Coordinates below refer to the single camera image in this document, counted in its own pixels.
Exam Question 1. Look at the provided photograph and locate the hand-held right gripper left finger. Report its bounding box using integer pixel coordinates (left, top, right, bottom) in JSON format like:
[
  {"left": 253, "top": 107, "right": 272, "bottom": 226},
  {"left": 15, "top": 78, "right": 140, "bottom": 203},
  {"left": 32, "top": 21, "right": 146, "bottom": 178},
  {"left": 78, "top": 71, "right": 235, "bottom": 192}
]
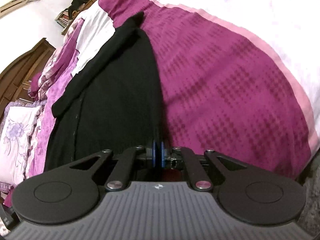
[{"left": 67, "top": 141, "right": 158, "bottom": 192}]

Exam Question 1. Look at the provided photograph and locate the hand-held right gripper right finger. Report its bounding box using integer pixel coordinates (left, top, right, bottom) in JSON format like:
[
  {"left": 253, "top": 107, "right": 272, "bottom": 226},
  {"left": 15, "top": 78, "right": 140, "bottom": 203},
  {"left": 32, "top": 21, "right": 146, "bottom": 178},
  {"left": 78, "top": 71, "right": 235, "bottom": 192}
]
[{"left": 161, "top": 141, "right": 250, "bottom": 192}]

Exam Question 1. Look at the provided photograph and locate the black knit cardigan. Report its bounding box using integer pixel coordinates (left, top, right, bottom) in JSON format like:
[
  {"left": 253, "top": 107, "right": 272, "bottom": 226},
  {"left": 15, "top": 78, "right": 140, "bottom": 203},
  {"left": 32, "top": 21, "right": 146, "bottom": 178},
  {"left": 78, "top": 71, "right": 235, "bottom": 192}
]
[{"left": 45, "top": 11, "right": 173, "bottom": 174}]

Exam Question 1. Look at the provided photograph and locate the pile of black clothes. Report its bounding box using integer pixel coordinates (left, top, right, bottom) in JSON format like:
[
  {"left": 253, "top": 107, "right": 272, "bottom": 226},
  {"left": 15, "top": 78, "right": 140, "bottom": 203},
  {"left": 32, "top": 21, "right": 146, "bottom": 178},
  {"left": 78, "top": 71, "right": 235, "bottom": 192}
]
[{"left": 67, "top": 0, "right": 101, "bottom": 14}]

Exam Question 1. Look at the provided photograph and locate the floral lilac pillow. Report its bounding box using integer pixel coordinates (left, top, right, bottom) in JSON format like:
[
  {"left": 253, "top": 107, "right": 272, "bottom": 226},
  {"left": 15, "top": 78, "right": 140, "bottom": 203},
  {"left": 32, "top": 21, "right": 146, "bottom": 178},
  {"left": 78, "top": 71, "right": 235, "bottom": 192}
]
[{"left": 0, "top": 102, "right": 45, "bottom": 188}]

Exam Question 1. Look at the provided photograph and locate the purple and white bedspread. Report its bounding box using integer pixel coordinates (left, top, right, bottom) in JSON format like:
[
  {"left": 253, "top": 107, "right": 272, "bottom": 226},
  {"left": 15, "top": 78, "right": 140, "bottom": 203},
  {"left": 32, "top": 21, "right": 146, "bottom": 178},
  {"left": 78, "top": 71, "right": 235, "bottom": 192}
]
[{"left": 25, "top": 0, "right": 320, "bottom": 182}]

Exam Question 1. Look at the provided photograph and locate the crumpled floral purple quilt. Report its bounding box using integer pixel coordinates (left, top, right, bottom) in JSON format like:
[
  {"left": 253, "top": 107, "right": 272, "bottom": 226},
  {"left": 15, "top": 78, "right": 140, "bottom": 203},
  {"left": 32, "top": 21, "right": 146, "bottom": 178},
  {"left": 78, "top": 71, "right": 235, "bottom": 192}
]
[{"left": 27, "top": 17, "right": 87, "bottom": 101}]

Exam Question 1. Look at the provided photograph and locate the carved wooden headboard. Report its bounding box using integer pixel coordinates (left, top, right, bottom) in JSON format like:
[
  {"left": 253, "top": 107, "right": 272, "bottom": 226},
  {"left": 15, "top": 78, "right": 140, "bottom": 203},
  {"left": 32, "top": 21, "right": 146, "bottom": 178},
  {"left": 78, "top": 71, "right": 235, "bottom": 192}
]
[{"left": 0, "top": 38, "right": 57, "bottom": 121}]

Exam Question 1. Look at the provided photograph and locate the grey fleece clothing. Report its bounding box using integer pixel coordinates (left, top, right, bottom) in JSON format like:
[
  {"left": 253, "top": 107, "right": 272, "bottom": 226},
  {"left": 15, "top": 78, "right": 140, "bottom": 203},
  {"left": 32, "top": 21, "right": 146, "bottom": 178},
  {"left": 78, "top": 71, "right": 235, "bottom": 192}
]
[{"left": 296, "top": 165, "right": 320, "bottom": 240}]

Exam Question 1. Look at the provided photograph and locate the row of books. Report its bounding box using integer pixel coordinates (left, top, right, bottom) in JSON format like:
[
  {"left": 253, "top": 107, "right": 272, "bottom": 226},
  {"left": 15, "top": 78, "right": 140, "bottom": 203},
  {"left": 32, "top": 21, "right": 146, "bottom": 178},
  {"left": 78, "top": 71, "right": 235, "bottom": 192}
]
[{"left": 54, "top": 7, "right": 73, "bottom": 27}]

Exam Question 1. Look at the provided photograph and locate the white wall-mounted unit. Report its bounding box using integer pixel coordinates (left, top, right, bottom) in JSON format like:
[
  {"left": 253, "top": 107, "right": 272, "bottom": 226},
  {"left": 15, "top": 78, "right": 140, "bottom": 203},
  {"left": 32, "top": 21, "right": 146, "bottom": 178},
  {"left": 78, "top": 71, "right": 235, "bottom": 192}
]
[{"left": 0, "top": 0, "right": 32, "bottom": 18}]

